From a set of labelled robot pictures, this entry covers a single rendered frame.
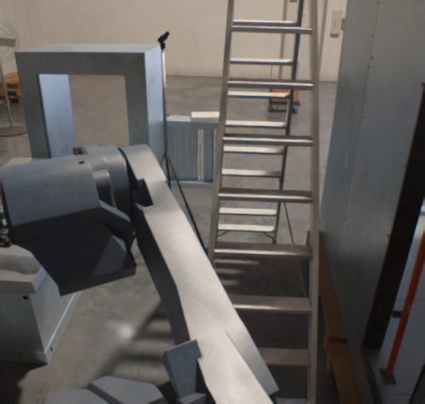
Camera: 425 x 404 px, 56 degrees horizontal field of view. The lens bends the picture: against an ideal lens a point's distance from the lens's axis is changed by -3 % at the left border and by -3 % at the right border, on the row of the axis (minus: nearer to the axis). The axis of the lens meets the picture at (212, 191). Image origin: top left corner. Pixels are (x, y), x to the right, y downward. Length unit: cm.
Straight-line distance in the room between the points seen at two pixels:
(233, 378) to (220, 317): 16
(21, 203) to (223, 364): 61
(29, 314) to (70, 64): 220
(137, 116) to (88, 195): 268
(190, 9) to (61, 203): 1047
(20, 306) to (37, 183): 149
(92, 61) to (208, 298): 298
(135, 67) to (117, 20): 823
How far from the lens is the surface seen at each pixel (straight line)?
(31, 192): 110
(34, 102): 408
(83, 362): 274
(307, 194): 172
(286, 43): 1132
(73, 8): 1227
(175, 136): 456
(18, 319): 259
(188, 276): 106
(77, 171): 112
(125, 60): 366
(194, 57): 1146
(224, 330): 100
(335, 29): 1132
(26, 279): 236
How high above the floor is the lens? 200
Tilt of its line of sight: 26 degrees down
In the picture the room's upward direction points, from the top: 1 degrees clockwise
